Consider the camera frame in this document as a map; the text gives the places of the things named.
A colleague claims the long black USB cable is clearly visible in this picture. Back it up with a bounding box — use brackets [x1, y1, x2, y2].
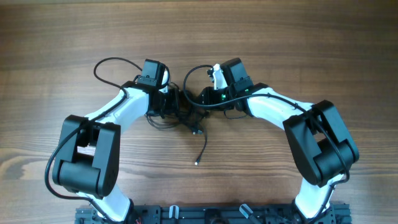
[145, 82, 210, 166]

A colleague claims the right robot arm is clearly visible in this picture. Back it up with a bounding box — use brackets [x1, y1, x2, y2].
[195, 58, 359, 222]

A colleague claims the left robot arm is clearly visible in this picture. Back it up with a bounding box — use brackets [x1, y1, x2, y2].
[45, 59, 171, 223]

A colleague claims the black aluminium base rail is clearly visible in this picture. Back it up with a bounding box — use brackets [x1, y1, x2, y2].
[75, 204, 353, 224]

